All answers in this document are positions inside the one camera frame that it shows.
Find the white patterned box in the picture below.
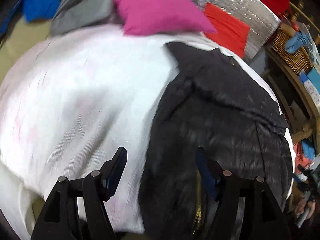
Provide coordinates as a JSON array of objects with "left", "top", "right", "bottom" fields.
[{"left": 299, "top": 71, "right": 320, "bottom": 108}]

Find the silver bubble foil sheet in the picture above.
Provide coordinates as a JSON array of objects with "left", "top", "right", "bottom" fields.
[{"left": 191, "top": 0, "right": 280, "bottom": 62}]

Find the wicker basket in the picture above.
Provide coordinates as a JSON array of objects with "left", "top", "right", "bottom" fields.
[{"left": 271, "top": 27, "right": 313, "bottom": 75}]

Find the wooden shelf table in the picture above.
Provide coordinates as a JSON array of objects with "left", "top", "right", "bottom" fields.
[{"left": 261, "top": 46, "right": 319, "bottom": 147}]

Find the wooden stair railing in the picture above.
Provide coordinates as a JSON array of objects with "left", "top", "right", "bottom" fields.
[{"left": 289, "top": 0, "right": 319, "bottom": 46}]

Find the person's right hand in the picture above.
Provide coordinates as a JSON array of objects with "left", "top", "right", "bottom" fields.
[{"left": 294, "top": 199, "right": 317, "bottom": 221}]

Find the black puffer jacket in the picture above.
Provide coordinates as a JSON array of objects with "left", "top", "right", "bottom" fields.
[{"left": 139, "top": 42, "right": 293, "bottom": 239}]

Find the blue jacket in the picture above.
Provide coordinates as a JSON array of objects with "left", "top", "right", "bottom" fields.
[{"left": 1, "top": 0, "right": 60, "bottom": 35}]

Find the grey garment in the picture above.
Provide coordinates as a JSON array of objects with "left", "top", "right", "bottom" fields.
[{"left": 50, "top": 0, "right": 114, "bottom": 36}]

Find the light blue cloth in basket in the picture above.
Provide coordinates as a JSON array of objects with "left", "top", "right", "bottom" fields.
[{"left": 285, "top": 32, "right": 312, "bottom": 54}]

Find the pink pillow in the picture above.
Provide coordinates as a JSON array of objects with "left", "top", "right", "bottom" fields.
[{"left": 114, "top": 0, "right": 216, "bottom": 36}]

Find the red-orange pillow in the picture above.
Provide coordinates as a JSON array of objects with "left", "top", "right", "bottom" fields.
[{"left": 204, "top": 3, "right": 250, "bottom": 58}]

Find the teal blue box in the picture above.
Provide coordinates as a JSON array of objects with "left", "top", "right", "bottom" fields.
[{"left": 307, "top": 68, "right": 320, "bottom": 94}]

